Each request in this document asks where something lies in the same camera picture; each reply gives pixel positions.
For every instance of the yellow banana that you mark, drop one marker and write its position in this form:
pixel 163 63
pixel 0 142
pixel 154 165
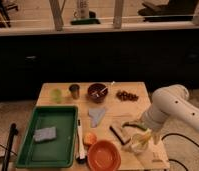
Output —
pixel 140 140

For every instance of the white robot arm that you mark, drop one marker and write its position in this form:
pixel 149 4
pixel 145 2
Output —
pixel 170 101

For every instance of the metal cup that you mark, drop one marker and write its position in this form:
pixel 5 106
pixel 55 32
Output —
pixel 74 89

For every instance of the green plastic cup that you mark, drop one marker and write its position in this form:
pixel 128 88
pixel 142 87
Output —
pixel 56 95

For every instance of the dark brown bowl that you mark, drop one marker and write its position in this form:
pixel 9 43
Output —
pixel 97 92

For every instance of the bunch of dark grapes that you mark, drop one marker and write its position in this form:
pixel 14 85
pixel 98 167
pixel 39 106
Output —
pixel 126 96

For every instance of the grey cloth piece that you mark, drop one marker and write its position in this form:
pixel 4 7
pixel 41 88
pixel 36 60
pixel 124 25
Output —
pixel 96 115

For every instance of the wooden table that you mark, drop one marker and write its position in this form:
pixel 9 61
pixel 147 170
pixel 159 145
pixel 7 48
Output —
pixel 116 110

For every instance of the green chili pepper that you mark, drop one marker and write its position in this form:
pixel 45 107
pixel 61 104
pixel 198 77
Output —
pixel 135 125

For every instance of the orange fruit toy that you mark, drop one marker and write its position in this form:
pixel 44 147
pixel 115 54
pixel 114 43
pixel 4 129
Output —
pixel 89 138

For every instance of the orange plastic bowl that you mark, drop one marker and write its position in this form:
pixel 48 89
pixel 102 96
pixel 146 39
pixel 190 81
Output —
pixel 103 156

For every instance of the green plastic tray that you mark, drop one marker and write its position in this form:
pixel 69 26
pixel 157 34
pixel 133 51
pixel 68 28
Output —
pixel 56 153

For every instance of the grey sponge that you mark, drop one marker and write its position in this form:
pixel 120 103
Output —
pixel 44 134

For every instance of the black pole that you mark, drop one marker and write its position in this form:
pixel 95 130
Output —
pixel 12 132

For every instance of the white handled knife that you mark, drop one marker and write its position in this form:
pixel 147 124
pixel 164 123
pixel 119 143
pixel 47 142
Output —
pixel 81 159

